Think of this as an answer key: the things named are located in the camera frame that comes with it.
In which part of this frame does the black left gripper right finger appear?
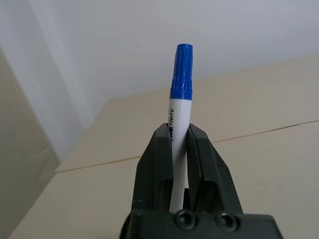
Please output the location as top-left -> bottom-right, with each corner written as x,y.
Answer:
185,124 -> 244,215

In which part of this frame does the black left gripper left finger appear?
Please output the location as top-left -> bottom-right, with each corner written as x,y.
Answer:
129,123 -> 174,215

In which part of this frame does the blue capped whiteboard marker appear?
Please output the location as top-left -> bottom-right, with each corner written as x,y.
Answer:
168,43 -> 194,212

